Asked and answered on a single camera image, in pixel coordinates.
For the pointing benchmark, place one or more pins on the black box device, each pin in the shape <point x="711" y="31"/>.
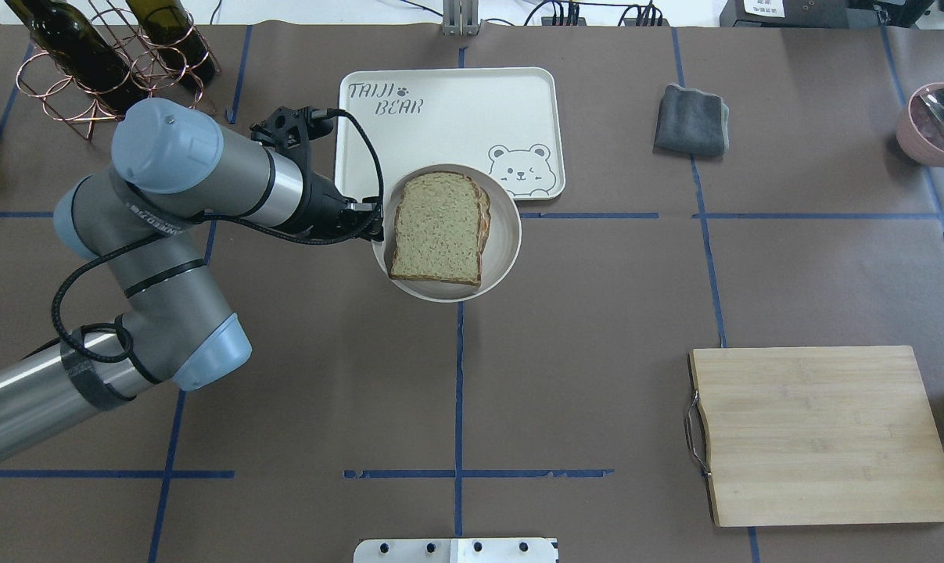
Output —
<point x="799" y="14"/>

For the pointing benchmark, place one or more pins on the bread slice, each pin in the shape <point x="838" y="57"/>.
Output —
<point x="485" y="216"/>
<point x="436" y="226"/>

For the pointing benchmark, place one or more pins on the wooden cutting board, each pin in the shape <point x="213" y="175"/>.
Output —
<point x="819" y="435"/>

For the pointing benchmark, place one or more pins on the pink bowl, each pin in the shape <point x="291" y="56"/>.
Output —
<point x="917" y="132"/>

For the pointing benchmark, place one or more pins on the aluminium frame post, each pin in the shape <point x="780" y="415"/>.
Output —
<point x="460" y="18"/>

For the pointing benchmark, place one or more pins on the dark wine bottle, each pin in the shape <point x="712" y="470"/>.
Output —
<point x="77" y="47"/>
<point x="167" y="25"/>

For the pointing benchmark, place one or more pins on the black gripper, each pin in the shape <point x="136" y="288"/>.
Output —
<point x="321" y="203"/>

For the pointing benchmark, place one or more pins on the cream round plate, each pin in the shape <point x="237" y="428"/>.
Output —
<point x="501" y="251"/>

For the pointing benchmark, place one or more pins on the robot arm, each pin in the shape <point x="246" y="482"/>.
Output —
<point x="144" y="308"/>

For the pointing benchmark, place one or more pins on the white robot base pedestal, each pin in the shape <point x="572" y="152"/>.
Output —
<point x="488" y="549"/>

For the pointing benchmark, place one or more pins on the copper wire bottle rack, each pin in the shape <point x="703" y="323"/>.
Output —
<point x="64" y="100"/>

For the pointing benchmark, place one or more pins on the grey folded cloth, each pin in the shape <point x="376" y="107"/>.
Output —
<point x="692" y="121"/>

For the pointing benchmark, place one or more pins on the cream bear tray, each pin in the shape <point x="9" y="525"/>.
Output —
<point x="501" y="121"/>

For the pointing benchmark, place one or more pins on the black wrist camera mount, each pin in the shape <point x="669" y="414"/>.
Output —
<point x="289" y="131"/>

